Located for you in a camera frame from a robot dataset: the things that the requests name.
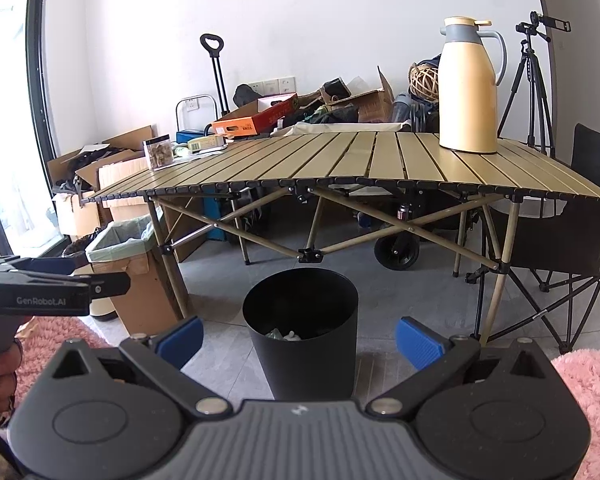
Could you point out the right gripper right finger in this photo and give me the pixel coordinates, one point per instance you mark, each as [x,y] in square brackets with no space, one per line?
[440,364]

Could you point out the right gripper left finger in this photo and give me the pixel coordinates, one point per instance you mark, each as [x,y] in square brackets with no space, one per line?
[157,363]

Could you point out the black round trash bin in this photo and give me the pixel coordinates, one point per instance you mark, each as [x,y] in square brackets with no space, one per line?
[303,324]

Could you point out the person's left hand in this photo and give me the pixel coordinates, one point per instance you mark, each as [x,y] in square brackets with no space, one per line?
[10,361]

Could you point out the cardboard box with green liner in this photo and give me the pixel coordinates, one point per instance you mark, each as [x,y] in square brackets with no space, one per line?
[130,246]

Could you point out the black utility wagon cart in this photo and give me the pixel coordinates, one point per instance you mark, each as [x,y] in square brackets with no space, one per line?
[330,165]

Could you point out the black folding camp chair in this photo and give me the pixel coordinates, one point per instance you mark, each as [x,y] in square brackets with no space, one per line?
[563,251]

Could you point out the clear jar of snacks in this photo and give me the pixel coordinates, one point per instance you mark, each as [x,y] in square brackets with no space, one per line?
[158,152]

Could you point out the tan folding camping table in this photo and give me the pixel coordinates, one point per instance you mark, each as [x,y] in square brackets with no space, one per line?
[514,209]

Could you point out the yellow thermos jug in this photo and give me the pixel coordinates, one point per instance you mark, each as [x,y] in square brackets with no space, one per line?
[472,64]

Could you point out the orange cardboard box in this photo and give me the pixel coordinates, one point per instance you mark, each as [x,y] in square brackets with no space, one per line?
[256,117]

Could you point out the woven rattan ball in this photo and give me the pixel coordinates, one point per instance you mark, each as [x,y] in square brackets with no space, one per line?
[423,82]

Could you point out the black camera tripod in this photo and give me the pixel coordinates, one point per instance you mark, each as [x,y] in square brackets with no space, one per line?
[540,130]

